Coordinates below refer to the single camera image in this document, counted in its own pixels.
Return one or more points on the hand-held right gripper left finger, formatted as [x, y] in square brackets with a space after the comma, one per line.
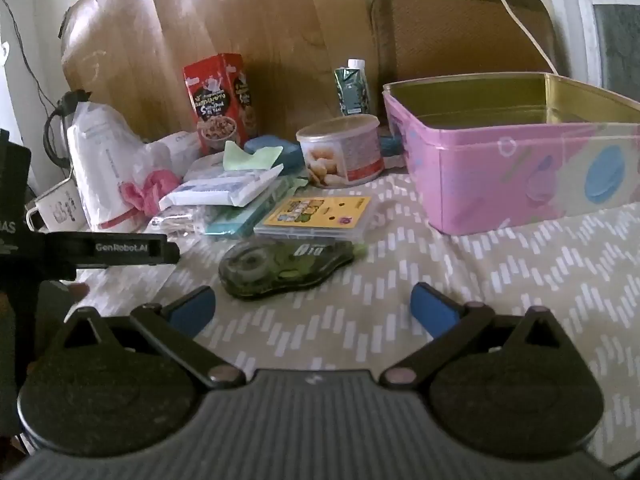
[192, 307]

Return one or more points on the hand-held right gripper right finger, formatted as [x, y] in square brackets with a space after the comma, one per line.
[435, 310]

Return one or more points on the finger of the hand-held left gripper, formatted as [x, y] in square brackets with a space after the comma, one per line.
[170, 254]

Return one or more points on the clear cotton swab bag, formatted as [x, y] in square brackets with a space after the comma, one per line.
[180, 220]

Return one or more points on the pink scrunchie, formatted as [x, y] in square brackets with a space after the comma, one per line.
[150, 190]

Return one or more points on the teal tissue pack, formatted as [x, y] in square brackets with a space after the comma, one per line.
[240, 222]

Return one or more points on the white tissue packet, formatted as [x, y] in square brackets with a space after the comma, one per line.
[220, 187]

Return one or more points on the green correction tape dispenser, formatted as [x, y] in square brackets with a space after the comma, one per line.
[270, 270]

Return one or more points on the pale green cloth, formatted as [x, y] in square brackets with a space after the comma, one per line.
[250, 160]

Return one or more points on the pink tin box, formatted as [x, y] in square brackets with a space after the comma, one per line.
[500, 180]

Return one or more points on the yellow card box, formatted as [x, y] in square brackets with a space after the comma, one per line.
[315, 212]

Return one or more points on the person's left hand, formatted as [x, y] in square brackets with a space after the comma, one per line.
[78, 291]

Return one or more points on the white mug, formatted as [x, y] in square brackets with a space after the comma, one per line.
[60, 207]

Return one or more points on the beige zigzag tablecloth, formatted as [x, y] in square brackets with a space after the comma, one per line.
[500, 285]

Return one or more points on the white plastic wrapped pack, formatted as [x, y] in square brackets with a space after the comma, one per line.
[95, 160]

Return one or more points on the crumpled white plastic bag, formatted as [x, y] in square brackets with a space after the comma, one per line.
[172, 152]

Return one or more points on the red cereal box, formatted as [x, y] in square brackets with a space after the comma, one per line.
[215, 105]

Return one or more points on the teal mat white edge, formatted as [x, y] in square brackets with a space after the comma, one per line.
[390, 145]

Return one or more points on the round nut can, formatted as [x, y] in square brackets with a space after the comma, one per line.
[340, 155]

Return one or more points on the green drink carton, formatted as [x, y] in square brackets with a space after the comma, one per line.
[352, 92]

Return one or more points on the large brown cardboard sheet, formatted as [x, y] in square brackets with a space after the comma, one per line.
[200, 20]

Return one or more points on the brown board right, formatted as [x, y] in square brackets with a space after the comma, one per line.
[450, 35]

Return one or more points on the frosted glass window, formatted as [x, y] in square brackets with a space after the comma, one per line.
[600, 20]

